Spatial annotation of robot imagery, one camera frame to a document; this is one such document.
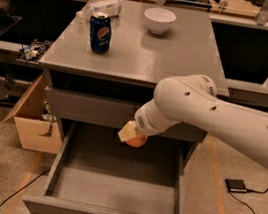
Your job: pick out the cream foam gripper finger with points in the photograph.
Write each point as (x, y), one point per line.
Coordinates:
(129, 131)

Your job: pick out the orange fruit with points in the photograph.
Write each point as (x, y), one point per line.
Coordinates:
(137, 141)

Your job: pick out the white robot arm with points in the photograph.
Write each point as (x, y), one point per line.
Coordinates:
(193, 100)

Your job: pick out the grey drawer cabinet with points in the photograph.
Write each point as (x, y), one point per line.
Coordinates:
(137, 59)

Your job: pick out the open grey middle drawer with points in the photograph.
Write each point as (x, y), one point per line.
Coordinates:
(95, 173)

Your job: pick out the closed grey top drawer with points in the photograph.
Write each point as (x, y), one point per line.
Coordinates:
(82, 107)

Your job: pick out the cardboard box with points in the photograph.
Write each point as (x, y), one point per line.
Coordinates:
(35, 132)

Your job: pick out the blue Pepsi can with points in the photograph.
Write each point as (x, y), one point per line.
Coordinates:
(100, 32)

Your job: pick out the white ceramic bowl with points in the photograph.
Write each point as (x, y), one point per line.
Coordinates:
(159, 20)

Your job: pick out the black foot pedal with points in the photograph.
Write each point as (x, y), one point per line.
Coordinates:
(235, 186)

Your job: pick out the clear plastic water bottle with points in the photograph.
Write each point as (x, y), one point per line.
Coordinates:
(111, 8)

